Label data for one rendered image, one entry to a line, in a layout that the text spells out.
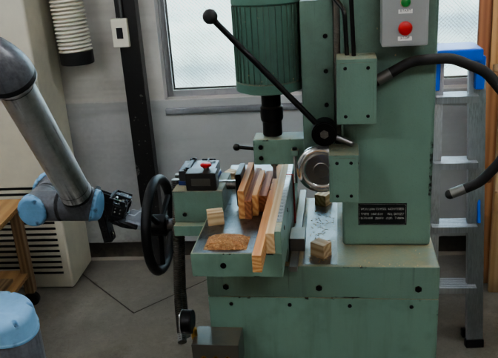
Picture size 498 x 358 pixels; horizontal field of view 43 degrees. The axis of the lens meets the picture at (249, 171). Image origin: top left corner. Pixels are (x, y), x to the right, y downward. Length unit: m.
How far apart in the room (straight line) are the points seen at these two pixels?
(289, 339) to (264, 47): 0.75
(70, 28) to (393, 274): 1.92
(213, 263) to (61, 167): 0.49
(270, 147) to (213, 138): 1.48
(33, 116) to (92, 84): 1.65
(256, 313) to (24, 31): 1.75
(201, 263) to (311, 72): 0.53
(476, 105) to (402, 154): 0.90
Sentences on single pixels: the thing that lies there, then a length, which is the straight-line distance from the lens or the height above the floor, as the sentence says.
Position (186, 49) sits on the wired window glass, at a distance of 3.11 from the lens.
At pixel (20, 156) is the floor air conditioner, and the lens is 3.09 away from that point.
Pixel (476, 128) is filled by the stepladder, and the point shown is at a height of 0.86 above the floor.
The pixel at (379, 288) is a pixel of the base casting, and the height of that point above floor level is 0.74.
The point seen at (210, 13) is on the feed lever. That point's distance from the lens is 1.48.
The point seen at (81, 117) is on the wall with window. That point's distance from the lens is 3.25.
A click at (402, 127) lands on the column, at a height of 1.12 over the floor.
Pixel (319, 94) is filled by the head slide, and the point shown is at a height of 1.19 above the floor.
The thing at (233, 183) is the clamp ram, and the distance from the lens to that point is 1.67.
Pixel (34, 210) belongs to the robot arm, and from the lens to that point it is 1.87.
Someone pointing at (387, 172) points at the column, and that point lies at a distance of 1.59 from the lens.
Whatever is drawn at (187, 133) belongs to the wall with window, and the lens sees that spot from 3.13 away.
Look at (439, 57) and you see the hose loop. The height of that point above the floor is 1.29.
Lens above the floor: 1.56
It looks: 20 degrees down
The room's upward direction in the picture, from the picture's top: 4 degrees counter-clockwise
